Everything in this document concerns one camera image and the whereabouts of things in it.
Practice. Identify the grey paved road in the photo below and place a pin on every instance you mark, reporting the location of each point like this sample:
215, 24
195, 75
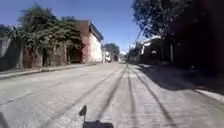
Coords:
110, 93

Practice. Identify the tall dark tree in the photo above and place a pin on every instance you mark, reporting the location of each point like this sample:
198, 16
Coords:
153, 15

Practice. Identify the pale concrete sidewalk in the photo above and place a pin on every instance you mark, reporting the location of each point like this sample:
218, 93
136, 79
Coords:
33, 71

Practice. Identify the building with pale roof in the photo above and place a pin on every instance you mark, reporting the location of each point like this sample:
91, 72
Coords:
150, 46

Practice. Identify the shaded concrete sidewalk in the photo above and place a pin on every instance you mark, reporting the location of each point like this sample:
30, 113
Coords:
213, 95

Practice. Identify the grey wall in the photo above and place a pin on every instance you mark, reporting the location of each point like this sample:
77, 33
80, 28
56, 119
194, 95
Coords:
4, 46

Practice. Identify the dark building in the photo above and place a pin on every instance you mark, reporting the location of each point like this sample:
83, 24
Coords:
200, 40

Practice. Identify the brown wall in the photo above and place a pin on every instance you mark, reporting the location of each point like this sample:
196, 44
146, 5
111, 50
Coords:
56, 58

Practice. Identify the red and white building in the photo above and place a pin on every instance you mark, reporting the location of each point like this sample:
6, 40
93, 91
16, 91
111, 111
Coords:
95, 48

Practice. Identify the robot's own part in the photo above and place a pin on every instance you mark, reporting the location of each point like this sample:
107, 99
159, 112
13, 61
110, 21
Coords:
97, 125

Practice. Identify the distant green tree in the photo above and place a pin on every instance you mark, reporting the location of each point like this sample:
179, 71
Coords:
112, 50

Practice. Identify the bushy green trees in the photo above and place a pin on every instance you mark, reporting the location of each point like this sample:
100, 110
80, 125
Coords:
43, 26

